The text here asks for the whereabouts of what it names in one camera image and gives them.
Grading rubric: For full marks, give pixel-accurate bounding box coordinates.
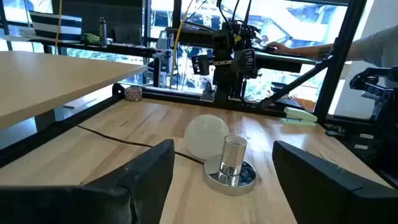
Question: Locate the mint green stapler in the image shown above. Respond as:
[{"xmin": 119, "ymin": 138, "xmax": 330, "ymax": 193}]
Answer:
[{"xmin": 282, "ymin": 106, "xmax": 318, "ymax": 126}]

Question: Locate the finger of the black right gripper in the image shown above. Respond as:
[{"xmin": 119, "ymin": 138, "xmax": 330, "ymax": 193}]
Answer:
[
  {"xmin": 191, "ymin": 54, "xmax": 211, "ymax": 76},
  {"xmin": 244, "ymin": 49, "xmax": 258, "ymax": 79}
]

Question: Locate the black lamp cord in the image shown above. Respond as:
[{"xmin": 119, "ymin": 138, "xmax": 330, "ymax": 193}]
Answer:
[{"xmin": 76, "ymin": 124, "xmax": 205, "ymax": 165}]

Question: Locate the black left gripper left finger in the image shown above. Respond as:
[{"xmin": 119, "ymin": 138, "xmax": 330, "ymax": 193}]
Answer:
[{"xmin": 0, "ymin": 139, "xmax": 175, "ymax": 224}]

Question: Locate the dark metal bottle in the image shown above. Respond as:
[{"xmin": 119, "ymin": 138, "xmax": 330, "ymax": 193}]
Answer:
[{"xmin": 98, "ymin": 17, "xmax": 108, "ymax": 47}]

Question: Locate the light wooden desk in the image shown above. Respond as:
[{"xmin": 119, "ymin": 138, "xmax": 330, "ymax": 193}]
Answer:
[{"xmin": 0, "ymin": 50, "xmax": 149, "ymax": 149}]

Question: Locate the patterned round bowl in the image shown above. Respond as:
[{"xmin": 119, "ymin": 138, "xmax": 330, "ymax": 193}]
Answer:
[{"xmin": 124, "ymin": 86, "xmax": 144, "ymax": 102}]

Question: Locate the black aluminium table frame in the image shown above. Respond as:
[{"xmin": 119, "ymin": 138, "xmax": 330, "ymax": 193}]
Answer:
[{"xmin": 0, "ymin": 0, "xmax": 398, "ymax": 190}]

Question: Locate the yellow cable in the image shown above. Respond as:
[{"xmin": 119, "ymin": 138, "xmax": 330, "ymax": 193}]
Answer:
[
  {"xmin": 169, "ymin": 0, "xmax": 195, "ymax": 88},
  {"xmin": 54, "ymin": 0, "xmax": 63, "ymax": 54}
]

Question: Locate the white round lid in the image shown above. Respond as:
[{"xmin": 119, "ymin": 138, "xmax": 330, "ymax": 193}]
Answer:
[{"xmin": 185, "ymin": 114, "xmax": 231, "ymax": 160}]

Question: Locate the black white striped box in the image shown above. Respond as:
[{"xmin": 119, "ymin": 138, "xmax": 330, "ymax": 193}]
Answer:
[{"xmin": 29, "ymin": 10, "xmax": 83, "ymax": 44}]

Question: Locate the person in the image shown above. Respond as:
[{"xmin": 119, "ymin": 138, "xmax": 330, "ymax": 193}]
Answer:
[{"xmin": 266, "ymin": 24, "xmax": 398, "ymax": 90}]

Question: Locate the green crumpled object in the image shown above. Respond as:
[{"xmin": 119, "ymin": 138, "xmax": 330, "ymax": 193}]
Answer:
[{"xmin": 81, "ymin": 32, "xmax": 101, "ymax": 46}]

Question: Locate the black background desk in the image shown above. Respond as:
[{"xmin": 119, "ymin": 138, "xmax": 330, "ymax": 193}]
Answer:
[{"xmin": 27, "ymin": 39, "xmax": 162, "ymax": 59}]

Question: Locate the dark laptop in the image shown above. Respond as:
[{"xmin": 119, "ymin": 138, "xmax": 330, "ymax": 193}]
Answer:
[{"xmin": 112, "ymin": 24, "xmax": 143, "ymax": 46}]

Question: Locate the person's hand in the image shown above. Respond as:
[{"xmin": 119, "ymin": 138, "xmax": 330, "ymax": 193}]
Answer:
[{"xmin": 266, "ymin": 41, "xmax": 293, "ymax": 55}]

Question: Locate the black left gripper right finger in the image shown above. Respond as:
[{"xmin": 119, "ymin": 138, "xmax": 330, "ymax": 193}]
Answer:
[{"xmin": 272, "ymin": 140, "xmax": 398, "ymax": 224}]

